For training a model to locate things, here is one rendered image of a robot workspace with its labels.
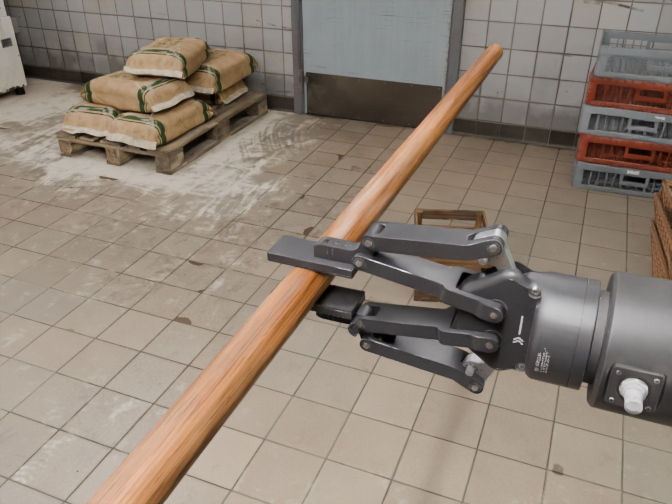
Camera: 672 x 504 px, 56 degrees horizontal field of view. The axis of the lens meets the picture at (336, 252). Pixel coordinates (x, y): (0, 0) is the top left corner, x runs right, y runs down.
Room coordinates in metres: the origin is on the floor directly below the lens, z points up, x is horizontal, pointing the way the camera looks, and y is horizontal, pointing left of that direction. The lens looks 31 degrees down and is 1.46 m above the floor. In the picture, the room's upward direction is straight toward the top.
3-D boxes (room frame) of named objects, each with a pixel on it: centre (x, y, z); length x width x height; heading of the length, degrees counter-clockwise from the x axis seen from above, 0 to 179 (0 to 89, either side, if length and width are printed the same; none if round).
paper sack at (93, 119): (3.82, 1.36, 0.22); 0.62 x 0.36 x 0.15; 163
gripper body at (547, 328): (0.36, -0.13, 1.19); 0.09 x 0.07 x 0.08; 68
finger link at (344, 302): (0.42, 0.01, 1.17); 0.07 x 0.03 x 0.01; 68
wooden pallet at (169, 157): (4.03, 1.08, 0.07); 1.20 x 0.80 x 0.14; 158
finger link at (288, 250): (0.42, 0.01, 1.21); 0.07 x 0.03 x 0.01; 68
